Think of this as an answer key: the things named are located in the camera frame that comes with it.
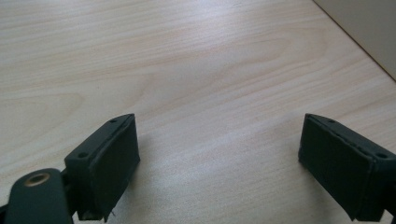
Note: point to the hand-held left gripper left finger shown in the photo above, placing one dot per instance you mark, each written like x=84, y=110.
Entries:
x=104, y=168

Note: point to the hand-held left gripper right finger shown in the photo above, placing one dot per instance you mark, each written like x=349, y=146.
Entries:
x=339, y=165

